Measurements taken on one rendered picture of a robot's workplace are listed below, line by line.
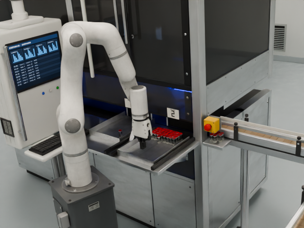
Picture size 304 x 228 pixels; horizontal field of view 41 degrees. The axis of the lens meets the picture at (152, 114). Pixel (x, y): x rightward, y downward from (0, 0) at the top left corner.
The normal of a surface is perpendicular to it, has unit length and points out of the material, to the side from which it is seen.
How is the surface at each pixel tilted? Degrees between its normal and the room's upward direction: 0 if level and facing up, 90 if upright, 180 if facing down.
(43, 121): 90
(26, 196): 0
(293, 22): 90
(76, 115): 66
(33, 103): 90
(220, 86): 90
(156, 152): 0
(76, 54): 129
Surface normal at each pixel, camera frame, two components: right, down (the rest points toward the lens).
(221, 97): 0.78, 0.19
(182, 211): -0.61, 0.35
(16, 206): -0.07, -0.92
